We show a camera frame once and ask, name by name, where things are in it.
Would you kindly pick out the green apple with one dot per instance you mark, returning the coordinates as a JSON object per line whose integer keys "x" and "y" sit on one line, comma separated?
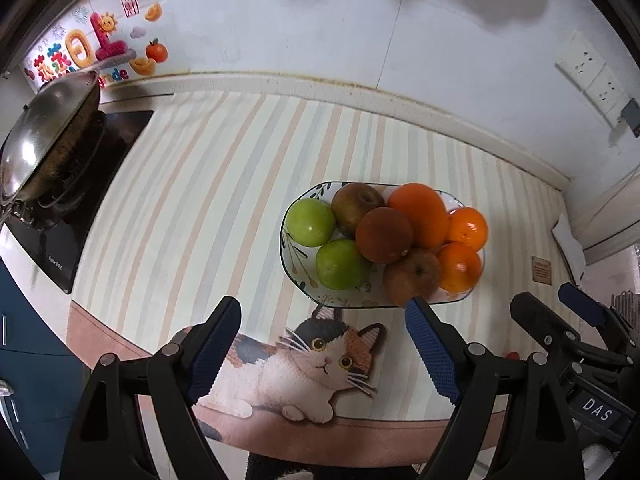
{"x": 342, "y": 265}
{"x": 310, "y": 222}

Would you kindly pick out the dark brown round fruit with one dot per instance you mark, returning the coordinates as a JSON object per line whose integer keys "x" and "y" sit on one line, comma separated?
{"x": 384, "y": 235}

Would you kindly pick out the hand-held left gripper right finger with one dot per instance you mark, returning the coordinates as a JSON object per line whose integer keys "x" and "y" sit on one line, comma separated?
{"x": 432, "y": 355}

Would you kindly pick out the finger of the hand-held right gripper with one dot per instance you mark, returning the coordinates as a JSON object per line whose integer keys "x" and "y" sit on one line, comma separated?
{"x": 582, "y": 305}
{"x": 537, "y": 322}

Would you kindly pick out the blue kitchen cabinet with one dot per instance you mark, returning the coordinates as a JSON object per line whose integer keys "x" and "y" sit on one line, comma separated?
{"x": 35, "y": 350}

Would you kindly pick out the large orange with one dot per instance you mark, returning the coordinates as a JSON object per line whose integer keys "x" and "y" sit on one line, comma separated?
{"x": 420, "y": 210}

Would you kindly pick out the colourful wall sticker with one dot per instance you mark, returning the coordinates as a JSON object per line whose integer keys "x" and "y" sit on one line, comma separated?
{"x": 95, "y": 45}

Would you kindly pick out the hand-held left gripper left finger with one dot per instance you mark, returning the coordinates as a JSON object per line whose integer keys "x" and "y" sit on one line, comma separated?
{"x": 215, "y": 352}

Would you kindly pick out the small brown card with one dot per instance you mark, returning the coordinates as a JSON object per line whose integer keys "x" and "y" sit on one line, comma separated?
{"x": 542, "y": 270}

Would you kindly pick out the cat shaped mat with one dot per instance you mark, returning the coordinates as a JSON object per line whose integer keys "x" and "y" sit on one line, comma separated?
{"x": 310, "y": 360}

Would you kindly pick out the white wall socket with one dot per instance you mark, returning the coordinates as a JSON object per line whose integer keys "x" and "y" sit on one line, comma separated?
{"x": 580, "y": 60}
{"x": 605, "y": 90}

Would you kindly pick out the small orange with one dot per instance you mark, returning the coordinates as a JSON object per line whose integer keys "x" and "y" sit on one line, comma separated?
{"x": 460, "y": 267}
{"x": 469, "y": 228}

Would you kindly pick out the steel wok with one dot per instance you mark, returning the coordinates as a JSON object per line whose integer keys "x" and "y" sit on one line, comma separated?
{"x": 45, "y": 125}
{"x": 75, "y": 155}

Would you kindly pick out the red cherry tomato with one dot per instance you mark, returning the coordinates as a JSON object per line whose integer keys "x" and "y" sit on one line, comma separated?
{"x": 512, "y": 355}

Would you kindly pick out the reddish brown apple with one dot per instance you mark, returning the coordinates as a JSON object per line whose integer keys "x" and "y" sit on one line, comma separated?
{"x": 410, "y": 277}

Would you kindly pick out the black glass gas stove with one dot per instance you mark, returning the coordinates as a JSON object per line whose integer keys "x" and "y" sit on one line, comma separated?
{"x": 50, "y": 245}

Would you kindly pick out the olive brown apple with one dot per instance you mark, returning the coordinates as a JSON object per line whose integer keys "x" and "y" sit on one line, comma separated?
{"x": 352, "y": 205}

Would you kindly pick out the floral oval ceramic plate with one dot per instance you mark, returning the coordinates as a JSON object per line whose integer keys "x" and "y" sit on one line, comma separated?
{"x": 300, "y": 270}

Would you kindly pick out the black wall charger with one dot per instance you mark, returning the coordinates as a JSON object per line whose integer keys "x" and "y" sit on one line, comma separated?
{"x": 631, "y": 117}

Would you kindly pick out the striped tablecloth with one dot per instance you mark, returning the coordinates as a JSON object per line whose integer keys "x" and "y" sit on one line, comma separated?
{"x": 200, "y": 185}

